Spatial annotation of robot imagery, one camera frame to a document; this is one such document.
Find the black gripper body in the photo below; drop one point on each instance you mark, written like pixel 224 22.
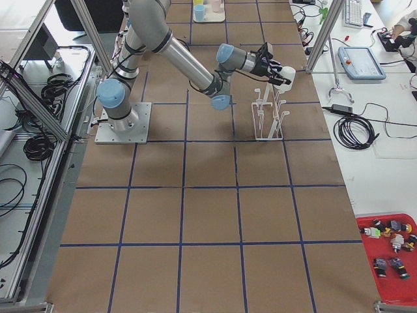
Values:
pixel 261 68

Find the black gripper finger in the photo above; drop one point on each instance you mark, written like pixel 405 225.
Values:
pixel 278 79
pixel 274 66

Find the white plastic cup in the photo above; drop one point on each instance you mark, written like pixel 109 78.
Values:
pixel 288 75

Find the light blue plastic cup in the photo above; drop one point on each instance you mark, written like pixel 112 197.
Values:
pixel 199 13

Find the cream serving tray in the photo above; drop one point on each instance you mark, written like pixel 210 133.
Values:
pixel 214 10

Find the black power adapter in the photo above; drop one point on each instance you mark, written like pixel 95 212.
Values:
pixel 339 109

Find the blue teach pendant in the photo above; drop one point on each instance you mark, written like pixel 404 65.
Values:
pixel 360 63

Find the white keyboard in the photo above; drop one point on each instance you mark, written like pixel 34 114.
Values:
pixel 352 14

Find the red parts tray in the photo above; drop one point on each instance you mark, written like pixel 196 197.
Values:
pixel 390 244

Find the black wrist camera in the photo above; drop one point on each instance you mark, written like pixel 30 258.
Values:
pixel 265 51

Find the white wire cup rack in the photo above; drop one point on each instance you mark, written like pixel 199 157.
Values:
pixel 267 115

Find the aluminium frame post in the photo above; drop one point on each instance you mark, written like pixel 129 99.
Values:
pixel 327 26

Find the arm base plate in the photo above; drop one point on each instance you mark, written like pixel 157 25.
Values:
pixel 132 129

